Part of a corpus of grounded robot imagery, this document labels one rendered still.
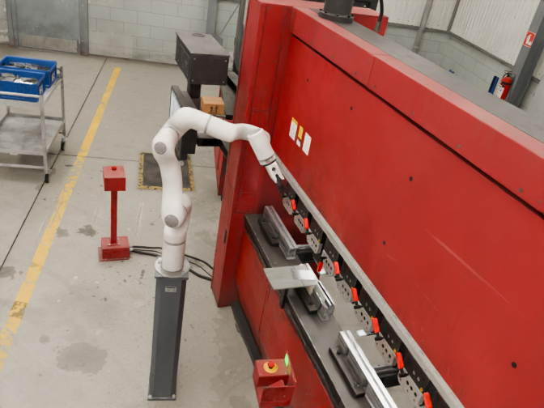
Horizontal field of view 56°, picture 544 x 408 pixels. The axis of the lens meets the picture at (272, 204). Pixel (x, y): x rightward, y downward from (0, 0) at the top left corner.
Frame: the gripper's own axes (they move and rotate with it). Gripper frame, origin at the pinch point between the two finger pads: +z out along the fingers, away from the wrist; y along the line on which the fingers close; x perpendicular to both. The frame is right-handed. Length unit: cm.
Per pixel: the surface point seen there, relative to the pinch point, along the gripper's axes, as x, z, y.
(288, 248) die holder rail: 6, 60, 51
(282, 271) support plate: 17, 56, 23
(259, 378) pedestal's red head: 54, 74, -25
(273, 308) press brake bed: 33, 85, 37
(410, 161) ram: -44, -8, -55
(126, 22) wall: 29, -93, 741
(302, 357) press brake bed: 31, 90, -8
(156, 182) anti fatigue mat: 83, 60, 314
